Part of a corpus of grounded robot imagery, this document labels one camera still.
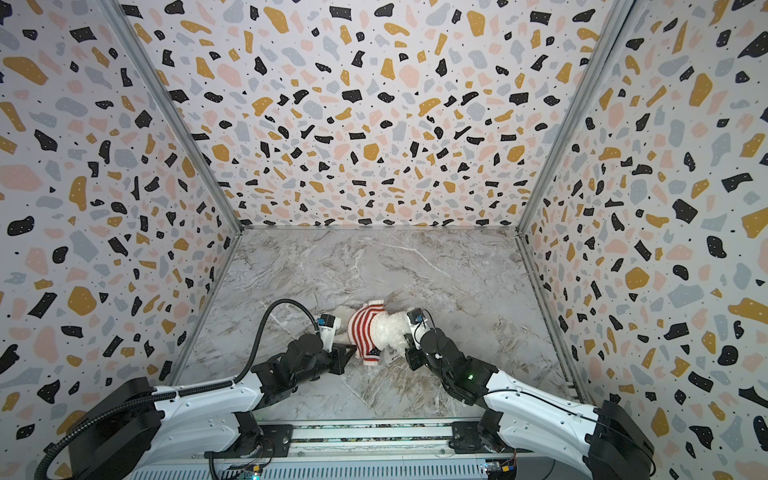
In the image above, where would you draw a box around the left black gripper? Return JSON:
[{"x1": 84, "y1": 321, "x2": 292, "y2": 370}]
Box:
[{"x1": 296, "y1": 341, "x2": 361, "y2": 388}]

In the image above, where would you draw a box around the red white striped knit sweater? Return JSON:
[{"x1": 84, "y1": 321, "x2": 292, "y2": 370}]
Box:
[{"x1": 347, "y1": 300, "x2": 385, "y2": 366}]

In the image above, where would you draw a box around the white plush teddy bear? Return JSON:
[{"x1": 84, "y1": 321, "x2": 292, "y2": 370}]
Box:
[{"x1": 331, "y1": 306, "x2": 410, "y2": 357}]

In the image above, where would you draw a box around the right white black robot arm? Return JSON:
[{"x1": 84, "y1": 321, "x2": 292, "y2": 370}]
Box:
[{"x1": 404, "y1": 326, "x2": 657, "y2": 479}]

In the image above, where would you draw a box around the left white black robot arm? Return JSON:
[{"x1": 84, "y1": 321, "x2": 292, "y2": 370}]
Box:
[{"x1": 67, "y1": 333, "x2": 357, "y2": 479}]

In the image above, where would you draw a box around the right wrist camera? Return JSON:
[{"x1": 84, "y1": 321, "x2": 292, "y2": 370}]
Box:
[{"x1": 406, "y1": 308, "x2": 430, "y2": 348}]

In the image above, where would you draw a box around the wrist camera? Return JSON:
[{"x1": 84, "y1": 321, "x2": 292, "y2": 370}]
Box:
[
  {"x1": 317, "y1": 313, "x2": 340, "y2": 352},
  {"x1": 406, "y1": 308, "x2": 430, "y2": 348}
]

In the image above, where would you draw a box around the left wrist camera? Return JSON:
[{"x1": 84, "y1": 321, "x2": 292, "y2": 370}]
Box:
[{"x1": 317, "y1": 313, "x2": 340, "y2": 352}]

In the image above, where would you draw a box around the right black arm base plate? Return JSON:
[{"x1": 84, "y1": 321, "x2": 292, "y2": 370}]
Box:
[{"x1": 448, "y1": 420, "x2": 513, "y2": 454}]

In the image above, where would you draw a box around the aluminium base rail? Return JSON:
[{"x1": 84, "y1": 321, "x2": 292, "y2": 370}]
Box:
[{"x1": 110, "y1": 416, "x2": 601, "y2": 466}]

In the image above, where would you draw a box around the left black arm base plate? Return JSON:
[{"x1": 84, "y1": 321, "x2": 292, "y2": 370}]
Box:
[{"x1": 204, "y1": 423, "x2": 294, "y2": 460}]

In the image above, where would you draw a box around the white vented cable duct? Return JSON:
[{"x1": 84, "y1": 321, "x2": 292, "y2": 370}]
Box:
[{"x1": 128, "y1": 459, "x2": 488, "y2": 479}]

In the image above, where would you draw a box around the thin black right camera cable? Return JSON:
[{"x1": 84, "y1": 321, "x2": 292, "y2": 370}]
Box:
[{"x1": 419, "y1": 307, "x2": 658, "y2": 480}]

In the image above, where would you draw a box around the black corrugated cable conduit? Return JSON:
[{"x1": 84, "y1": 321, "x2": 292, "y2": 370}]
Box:
[{"x1": 32, "y1": 298, "x2": 322, "y2": 480}]

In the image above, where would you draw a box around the right aluminium corner post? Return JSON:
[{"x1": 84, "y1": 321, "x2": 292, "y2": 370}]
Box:
[{"x1": 516, "y1": 1, "x2": 635, "y2": 235}]

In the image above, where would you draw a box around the aluminium corner post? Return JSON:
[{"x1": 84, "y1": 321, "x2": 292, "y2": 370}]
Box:
[
  {"x1": 96, "y1": 0, "x2": 243, "y2": 235},
  {"x1": 516, "y1": 1, "x2": 635, "y2": 235}
]

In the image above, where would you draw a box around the left aluminium corner post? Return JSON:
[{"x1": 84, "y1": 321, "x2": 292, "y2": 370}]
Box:
[{"x1": 96, "y1": 0, "x2": 243, "y2": 235}]

